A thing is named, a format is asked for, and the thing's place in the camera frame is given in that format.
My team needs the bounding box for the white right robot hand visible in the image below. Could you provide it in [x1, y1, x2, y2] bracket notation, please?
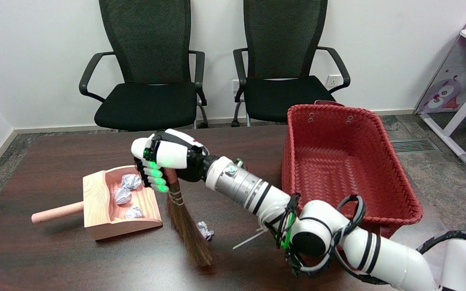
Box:
[131, 129, 219, 193]

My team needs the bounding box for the brown straw hand broom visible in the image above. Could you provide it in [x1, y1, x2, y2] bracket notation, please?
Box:
[163, 168, 213, 267]

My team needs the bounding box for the wooden dustpan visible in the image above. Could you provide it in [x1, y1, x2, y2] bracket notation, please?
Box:
[31, 165, 163, 241]

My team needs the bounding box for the black mesh office chair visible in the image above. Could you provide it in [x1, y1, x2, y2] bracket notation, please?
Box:
[232, 0, 351, 128]
[79, 0, 209, 132]

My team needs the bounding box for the white zip tie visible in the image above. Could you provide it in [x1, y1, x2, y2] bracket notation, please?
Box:
[232, 228, 266, 250]

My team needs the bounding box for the red woven basket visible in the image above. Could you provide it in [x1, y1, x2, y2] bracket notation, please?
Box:
[281, 100, 424, 239]

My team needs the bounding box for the floor vent grille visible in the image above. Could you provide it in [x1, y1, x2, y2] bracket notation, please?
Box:
[393, 139, 436, 153]

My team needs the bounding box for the pink owl print shelf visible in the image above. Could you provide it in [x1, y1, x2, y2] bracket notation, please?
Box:
[417, 0, 466, 114]

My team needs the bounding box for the thick green cable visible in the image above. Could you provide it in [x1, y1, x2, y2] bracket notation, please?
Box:
[280, 210, 294, 251]

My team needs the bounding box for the black cable loop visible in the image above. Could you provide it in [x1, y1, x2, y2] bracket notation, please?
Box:
[265, 193, 366, 277]

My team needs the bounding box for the black corrugated cable conduit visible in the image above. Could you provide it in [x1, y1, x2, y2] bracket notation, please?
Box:
[417, 230, 466, 253]

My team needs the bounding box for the white desk leg frame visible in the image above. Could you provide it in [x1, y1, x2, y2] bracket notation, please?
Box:
[420, 71, 466, 164]

